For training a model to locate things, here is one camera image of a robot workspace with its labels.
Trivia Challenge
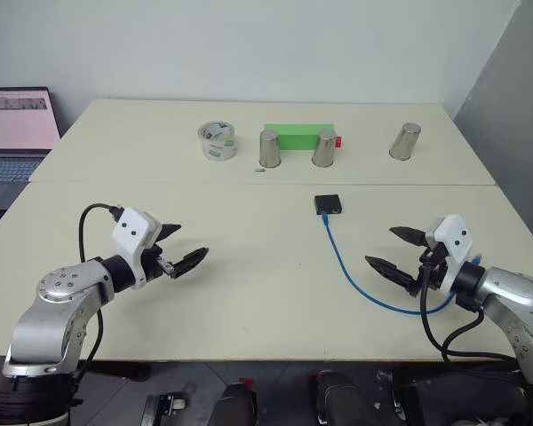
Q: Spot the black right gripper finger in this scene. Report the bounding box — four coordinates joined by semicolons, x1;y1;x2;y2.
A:
389;226;427;249
364;255;413;290

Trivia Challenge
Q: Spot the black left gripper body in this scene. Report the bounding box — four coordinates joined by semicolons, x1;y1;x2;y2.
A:
139;227;177;282

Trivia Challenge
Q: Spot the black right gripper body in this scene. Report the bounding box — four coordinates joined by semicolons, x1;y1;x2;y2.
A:
405;241;449;297

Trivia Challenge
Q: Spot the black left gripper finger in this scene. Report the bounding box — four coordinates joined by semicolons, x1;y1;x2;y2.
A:
155;224;182;244
170;246;211;280

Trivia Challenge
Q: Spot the small black adapter box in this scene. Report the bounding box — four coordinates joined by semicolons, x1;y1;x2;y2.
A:
312;193;343;217

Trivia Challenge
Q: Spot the inverted steel cup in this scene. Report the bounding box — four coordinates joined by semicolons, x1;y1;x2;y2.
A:
259;129;282;170
387;122;423;162
311;129;338;169

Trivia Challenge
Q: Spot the clear packing tape roll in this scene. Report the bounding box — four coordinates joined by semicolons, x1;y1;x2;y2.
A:
196;121;239;164

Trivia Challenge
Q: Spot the dark rounded robot leg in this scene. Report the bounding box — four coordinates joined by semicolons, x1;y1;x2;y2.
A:
216;383;259;426
314;370;379;426

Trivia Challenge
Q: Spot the green rectangular box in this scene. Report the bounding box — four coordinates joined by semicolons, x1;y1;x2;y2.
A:
263;123;338;151

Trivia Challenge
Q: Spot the open laptop computer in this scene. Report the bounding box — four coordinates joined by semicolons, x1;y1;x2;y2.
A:
0;86;62;236

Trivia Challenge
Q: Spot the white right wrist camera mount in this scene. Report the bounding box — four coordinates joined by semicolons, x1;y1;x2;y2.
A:
426;214;473;295

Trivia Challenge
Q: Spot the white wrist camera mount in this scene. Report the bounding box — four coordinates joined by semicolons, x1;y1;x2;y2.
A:
426;214;473;295
111;207;163;291

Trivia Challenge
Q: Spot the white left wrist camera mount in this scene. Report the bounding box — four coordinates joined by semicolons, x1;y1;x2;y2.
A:
111;207;163;291

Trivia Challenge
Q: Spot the blue cable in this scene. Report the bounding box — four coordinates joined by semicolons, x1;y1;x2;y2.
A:
321;213;483;317

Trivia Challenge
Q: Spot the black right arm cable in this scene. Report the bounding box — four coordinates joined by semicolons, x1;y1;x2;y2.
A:
418;256;523;372

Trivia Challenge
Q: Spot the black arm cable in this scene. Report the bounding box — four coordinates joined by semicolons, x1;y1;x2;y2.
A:
76;203;124;383
418;256;523;372

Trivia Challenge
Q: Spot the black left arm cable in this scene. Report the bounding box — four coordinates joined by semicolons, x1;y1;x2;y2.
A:
76;203;124;383

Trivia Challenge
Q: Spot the metal caster bracket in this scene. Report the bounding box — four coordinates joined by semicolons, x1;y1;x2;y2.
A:
374;368;405;421
141;392;189;426

